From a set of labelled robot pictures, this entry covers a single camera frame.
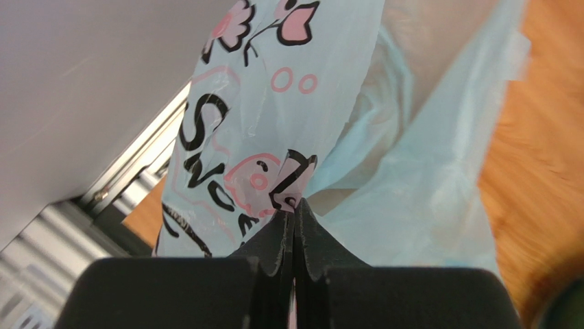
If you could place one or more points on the light blue printed plastic bag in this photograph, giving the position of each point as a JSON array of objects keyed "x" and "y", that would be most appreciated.
[{"x": 378, "y": 113}]

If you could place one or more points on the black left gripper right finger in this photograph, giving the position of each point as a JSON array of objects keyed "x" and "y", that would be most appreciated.
[{"x": 336, "y": 289}]

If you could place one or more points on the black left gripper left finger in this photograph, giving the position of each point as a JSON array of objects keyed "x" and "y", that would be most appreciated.
[{"x": 248, "y": 289}]

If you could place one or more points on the aluminium frame rail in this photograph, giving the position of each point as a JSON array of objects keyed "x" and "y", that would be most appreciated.
[{"x": 41, "y": 264}]

